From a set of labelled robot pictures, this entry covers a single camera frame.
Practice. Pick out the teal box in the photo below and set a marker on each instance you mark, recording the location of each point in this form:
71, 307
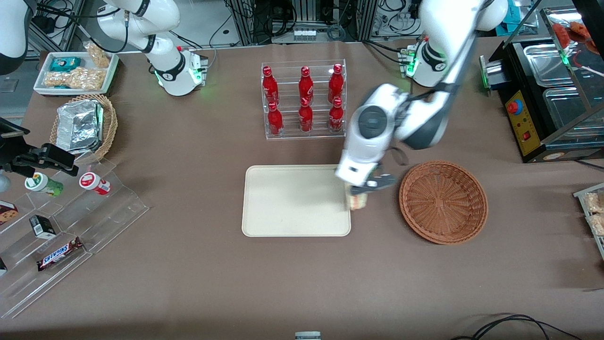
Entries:
514, 21

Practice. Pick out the red fried food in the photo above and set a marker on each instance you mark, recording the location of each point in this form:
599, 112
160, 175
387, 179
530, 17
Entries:
564, 33

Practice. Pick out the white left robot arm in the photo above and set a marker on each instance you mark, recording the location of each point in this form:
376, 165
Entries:
439, 28

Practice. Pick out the round brown wicker basket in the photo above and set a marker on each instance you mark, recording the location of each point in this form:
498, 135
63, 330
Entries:
443, 203

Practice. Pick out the silver foil package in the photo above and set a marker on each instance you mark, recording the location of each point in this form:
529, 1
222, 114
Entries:
78, 125

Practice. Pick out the grey white device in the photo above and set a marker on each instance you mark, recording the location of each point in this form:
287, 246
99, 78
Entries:
307, 335

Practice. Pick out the clear acrylic stepped display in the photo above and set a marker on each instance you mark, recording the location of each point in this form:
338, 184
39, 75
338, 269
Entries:
113, 208

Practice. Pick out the triangle sandwich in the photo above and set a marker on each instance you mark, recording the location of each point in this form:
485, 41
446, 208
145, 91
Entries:
358, 202

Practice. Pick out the cream plastic serving tray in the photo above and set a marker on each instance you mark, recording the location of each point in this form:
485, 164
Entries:
292, 200

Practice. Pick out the red white snack cup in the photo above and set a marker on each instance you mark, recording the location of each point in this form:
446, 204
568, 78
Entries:
94, 183

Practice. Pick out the cookie box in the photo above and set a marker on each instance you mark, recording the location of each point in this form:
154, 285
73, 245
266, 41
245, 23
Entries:
7, 212

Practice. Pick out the red cola bottle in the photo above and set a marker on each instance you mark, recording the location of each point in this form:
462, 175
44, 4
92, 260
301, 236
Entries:
275, 122
335, 84
336, 117
306, 118
306, 86
270, 87

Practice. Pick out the clear acrylic bottle rack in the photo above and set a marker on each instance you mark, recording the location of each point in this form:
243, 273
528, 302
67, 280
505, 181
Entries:
290, 94

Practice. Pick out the green white snack cup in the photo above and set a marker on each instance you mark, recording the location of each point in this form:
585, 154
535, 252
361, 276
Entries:
43, 183

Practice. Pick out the long clear bag of nuts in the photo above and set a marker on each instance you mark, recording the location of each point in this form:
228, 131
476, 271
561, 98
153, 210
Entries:
73, 79

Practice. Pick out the teal snack packet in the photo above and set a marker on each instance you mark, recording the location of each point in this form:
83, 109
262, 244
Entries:
63, 63

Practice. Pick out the white rectangular snack bin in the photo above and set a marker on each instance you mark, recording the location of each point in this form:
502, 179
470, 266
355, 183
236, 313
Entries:
42, 85

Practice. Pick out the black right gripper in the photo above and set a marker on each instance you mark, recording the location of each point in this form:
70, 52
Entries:
13, 154

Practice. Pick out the small clear bag of nuts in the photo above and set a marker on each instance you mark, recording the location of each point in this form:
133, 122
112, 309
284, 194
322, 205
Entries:
99, 55

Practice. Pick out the clear bag of pastry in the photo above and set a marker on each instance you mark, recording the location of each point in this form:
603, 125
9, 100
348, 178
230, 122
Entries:
595, 203
598, 224

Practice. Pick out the Snickers chocolate bar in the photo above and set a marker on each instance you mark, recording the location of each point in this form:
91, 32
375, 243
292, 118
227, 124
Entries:
59, 254

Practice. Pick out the white power strip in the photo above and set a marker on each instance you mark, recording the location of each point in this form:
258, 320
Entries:
306, 34

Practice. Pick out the small black carton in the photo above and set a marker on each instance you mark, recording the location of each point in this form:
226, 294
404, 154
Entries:
43, 226

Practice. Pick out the black food warmer yellow panel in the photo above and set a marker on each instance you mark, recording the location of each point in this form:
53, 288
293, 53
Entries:
524, 123

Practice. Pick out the steel warmer pan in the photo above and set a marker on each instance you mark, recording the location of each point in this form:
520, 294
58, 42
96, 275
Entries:
571, 111
547, 63

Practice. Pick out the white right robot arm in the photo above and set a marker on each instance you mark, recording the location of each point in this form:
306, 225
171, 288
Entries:
174, 71

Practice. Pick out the shiny metal cylinder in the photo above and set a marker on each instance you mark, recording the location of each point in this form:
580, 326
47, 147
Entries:
491, 72

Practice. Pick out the tan wicker basket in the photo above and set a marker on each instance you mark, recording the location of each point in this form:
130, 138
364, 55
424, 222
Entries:
109, 127

